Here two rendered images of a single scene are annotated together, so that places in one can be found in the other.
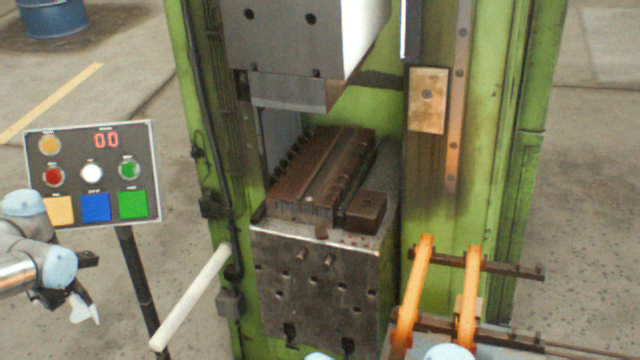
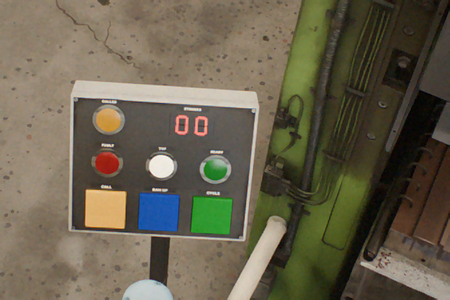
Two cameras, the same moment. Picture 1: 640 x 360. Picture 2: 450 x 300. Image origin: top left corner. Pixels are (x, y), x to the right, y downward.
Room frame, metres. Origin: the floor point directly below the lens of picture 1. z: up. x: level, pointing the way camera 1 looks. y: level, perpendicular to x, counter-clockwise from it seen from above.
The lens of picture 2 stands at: (0.43, 0.56, 2.41)
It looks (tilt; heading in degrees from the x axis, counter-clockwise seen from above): 52 degrees down; 357
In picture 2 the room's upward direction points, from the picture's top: 8 degrees clockwise
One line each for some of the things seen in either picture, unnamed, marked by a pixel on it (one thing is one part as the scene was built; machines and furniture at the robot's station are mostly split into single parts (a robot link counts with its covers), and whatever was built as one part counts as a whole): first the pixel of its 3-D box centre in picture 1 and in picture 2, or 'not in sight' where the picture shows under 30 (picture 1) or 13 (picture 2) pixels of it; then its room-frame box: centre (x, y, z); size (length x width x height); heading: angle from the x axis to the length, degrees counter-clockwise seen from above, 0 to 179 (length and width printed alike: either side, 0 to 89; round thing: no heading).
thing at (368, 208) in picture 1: (366, 211); not in sight; (1.31, -0.13, 0.95); 0.12 x 0.08 x 0.06; 157
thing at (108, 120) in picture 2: (49, 145); (108, 120); (1.43, 0.71, 1.16); 0.05 x 0.03 x 0.04; 67
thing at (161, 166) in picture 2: (91, 173); (161, 166); (1.39, 0.60, 1.09); 0.05 x 0.03 x 0.04; 67
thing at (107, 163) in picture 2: (53, 176); (107, 163); (1.38, 0.70, 1.09); 0.05 x 0.03 x 0.04; 67
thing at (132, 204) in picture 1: (133, 204); (211, 214); (1.35, 0.50, 1.01); 0.07 x 0.05 x 0.07; 92
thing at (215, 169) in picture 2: (129, 169); (215, 169); (1.39, 0.51, 1.09); 0.05 x 0.03 x 0.04; 67
